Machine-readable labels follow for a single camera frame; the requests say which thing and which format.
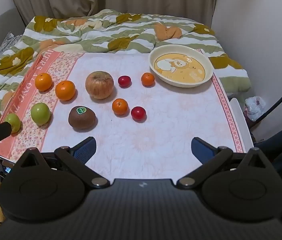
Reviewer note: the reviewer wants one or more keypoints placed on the small red tomato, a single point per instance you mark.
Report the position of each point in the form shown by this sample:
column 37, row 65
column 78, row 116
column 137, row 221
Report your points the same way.
column 124, row 81
column 138, row 113

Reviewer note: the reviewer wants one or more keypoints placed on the small mandarin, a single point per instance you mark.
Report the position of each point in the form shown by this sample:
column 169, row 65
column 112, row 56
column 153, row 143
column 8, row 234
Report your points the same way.
column 120, row 106
column 148, row 79

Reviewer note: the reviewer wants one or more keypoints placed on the red-yellow apple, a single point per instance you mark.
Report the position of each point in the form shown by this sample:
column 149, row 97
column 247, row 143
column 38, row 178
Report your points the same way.
column 99, row 84

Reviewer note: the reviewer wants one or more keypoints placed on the cream cartoon-print bowl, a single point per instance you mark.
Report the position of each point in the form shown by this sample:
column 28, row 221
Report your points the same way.
column 178, row 67

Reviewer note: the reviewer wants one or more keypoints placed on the white furniture edge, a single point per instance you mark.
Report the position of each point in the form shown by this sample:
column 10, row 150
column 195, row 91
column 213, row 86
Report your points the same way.
column 240, row 122

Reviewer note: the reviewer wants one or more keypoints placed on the green striped floral blanket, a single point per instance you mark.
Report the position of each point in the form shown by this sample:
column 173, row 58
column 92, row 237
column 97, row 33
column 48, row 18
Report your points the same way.
column 101, row 35

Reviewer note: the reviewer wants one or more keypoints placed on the brown kiwi with sticker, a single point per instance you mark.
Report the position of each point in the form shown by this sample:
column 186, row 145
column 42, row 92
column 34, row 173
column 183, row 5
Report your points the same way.
column 82, row 118

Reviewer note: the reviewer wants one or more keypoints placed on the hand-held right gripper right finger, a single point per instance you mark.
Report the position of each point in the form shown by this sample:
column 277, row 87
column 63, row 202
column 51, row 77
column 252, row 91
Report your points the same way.
column 200, row 147

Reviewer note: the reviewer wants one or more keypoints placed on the grey patterned cloth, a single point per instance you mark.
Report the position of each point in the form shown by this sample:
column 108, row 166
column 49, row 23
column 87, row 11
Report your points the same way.
column 7, row 41

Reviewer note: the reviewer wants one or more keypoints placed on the large green apple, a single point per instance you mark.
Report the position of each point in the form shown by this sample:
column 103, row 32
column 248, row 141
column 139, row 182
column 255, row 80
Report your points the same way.
column 40, row 113

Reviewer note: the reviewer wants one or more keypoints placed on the small green apple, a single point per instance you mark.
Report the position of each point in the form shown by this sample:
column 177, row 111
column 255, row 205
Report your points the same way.
column 14, row 121

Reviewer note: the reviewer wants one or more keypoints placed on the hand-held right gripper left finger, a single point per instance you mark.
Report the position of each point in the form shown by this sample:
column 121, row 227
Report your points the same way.
column 87, row 148

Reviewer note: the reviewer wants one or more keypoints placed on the dark cloth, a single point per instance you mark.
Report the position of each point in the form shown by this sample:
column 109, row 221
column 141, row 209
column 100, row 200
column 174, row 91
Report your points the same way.
column 278, row 145

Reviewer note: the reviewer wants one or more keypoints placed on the pink floral table mat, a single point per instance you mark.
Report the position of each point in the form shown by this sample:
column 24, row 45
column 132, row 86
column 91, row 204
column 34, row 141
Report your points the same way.
column 161, row 120

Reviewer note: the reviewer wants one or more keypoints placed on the white plastic bag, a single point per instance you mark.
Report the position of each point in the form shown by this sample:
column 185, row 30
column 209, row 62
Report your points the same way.
column 254, row 107

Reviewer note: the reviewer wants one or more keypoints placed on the large orange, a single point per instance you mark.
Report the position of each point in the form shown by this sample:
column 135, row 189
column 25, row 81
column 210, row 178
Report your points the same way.
column 65, row 90
column 43, row 81

